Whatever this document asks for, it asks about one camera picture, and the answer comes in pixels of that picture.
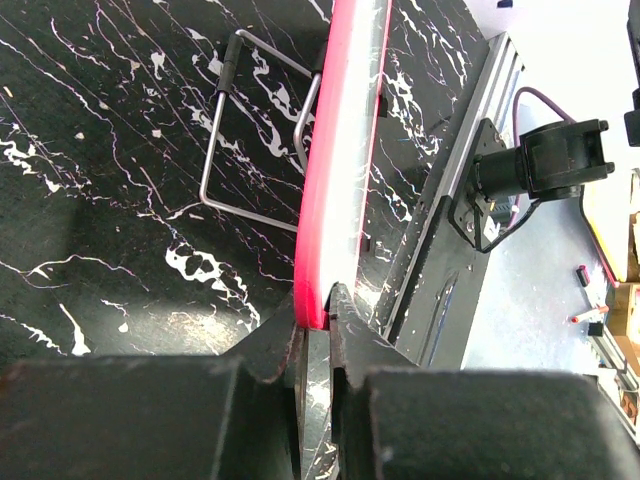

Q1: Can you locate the red marker on floor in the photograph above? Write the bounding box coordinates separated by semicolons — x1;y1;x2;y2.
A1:
571;305;609;323

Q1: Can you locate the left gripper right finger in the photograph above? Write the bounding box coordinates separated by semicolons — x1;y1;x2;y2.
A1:
328;283;639;479

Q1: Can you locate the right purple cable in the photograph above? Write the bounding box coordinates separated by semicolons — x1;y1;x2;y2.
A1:
512;86;576;146

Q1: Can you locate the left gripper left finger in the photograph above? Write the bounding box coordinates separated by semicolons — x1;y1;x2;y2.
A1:
1;297;306;479

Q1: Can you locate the pink framed whiteboard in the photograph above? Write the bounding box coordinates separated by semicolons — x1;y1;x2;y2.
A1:
293;1;392;329

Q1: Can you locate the whiteboard metal wire stand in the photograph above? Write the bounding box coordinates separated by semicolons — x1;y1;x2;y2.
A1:
199;29;327;232

